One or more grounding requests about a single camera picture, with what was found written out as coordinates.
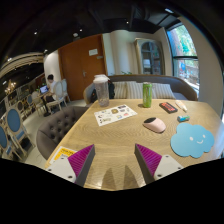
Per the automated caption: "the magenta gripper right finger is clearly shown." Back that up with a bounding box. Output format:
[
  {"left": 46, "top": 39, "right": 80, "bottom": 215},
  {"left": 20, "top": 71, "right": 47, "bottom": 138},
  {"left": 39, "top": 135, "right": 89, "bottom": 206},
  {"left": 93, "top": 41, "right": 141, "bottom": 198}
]
[{"left": 134, "top": 143, "right": 184, "bottom": 185}]

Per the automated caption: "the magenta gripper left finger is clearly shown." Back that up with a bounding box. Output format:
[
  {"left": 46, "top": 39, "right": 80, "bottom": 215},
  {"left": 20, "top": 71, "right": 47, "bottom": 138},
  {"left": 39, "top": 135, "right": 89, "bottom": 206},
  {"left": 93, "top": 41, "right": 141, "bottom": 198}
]
[{"left": 46, "top": 143, "right": 96, "bottom": 188}]

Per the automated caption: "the pink computer mouse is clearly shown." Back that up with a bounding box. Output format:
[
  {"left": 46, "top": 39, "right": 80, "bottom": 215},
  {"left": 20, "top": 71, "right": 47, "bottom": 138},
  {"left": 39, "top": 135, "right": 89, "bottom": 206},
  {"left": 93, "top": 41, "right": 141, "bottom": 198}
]
[{"left": 143, "top": 117, "right": 166, "bottom": 133}]

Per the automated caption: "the blue cloud mouse pad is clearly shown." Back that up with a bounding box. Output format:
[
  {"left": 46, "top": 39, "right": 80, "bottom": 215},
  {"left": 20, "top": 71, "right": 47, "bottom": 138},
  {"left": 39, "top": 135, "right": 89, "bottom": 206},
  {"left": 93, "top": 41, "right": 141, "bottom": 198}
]
[{"left": 170, "top": 123, "right": 214, "bottom": 158}]

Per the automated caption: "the yellow white sticker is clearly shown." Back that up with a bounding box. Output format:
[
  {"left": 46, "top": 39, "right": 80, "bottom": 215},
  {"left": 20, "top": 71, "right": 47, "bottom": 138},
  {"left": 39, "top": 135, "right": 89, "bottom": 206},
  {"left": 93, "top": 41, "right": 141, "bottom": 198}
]
[{"left": 50, "top": 146, "right": 76, "bottom": 164}]

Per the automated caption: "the grey tufted armchair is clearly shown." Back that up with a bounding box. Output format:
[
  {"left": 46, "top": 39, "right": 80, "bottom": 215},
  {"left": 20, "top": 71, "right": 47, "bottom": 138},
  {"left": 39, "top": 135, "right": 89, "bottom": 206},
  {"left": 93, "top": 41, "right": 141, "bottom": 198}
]
[{"left": 36, "top": 106, "right": 87, "bottom": 159}]

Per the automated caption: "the white sticker sheet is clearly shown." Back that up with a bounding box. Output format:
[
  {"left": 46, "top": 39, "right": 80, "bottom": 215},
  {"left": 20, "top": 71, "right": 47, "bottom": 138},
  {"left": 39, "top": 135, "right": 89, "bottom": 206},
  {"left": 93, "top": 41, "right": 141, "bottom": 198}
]
[{"left": 94, "top": 104, "right": 136, "bottom": 126}]

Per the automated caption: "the small teal tube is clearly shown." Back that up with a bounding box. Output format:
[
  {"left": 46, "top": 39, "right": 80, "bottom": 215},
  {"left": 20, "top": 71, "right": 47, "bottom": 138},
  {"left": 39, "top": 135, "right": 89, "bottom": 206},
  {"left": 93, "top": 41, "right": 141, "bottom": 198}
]
[{"left": 177, "top": 115, "right": 190, "bottom": 122}]

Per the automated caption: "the seated person in white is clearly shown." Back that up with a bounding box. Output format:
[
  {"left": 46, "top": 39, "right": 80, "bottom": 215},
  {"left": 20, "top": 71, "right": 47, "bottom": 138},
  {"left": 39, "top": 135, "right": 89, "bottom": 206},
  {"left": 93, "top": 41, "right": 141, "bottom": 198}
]
[{"left": 42, "top": 74, "right": 56, "bottom": 116}]

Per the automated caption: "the green drink can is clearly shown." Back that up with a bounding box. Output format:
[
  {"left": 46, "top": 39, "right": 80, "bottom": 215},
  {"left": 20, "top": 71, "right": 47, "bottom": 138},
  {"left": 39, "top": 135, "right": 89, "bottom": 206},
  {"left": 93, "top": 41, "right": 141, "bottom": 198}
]
[{"left": 143, "top": 82, "right": 152, "bottom": 108}]

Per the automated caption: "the blue white chair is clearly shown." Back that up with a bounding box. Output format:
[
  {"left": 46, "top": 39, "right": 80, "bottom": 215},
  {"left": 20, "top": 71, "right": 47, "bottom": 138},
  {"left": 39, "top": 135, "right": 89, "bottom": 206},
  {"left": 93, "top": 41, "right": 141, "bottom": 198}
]
[{"left": 6, "top": 107, "right": 35, "bottom": 155}]

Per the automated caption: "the grey sofa with cushions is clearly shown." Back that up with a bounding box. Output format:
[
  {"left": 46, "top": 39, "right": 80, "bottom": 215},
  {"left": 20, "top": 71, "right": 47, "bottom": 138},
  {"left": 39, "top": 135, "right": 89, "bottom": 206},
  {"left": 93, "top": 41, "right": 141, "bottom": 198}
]
[{"left": 82, "top": 73, "right": 199, "bottom": 105}]

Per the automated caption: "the black backpack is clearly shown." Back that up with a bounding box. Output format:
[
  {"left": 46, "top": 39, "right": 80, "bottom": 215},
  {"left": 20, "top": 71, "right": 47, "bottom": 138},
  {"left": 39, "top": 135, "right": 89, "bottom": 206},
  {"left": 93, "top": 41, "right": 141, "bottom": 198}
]
[{"left": 90, "top": 81, "right": 115, "bottom": 103}]

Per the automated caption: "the open laptop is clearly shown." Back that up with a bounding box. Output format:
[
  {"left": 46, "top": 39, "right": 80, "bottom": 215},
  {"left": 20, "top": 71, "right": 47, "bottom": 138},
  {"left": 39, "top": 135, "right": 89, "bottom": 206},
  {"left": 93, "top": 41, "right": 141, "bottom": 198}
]
[{"left": 40, "top": 85, "right": 48, "bottom": 94}]

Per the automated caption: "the clear plastic shaker bottle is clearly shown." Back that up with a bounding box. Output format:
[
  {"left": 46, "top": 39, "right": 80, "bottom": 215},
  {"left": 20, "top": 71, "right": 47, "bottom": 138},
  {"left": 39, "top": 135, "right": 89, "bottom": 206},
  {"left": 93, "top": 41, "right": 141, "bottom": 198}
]
[{"left": 93, "top": 74, "right": 109, "bottom": 107}]

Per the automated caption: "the wooden double door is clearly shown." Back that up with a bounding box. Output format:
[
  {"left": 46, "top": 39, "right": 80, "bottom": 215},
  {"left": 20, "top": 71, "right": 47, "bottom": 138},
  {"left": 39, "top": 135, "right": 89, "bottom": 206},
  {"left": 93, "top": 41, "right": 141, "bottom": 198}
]
[{"left": 58, "top": 34, "right": 107, "bottom": 100}]

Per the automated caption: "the arched cabinet mirror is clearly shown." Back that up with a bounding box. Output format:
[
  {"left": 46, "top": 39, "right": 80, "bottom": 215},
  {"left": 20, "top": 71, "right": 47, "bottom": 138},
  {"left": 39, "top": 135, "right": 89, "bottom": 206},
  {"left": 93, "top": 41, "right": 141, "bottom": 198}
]
[{"left": 135, "top": 38, "right": 165, "bottom": 75}]

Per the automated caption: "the large window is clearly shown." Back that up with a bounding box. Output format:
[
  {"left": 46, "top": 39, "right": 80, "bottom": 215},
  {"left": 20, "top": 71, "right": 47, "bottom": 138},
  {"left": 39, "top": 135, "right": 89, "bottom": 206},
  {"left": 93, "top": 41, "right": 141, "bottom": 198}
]
[{"left": 167, "top": 23, "right": 200, "bottom": 92}]

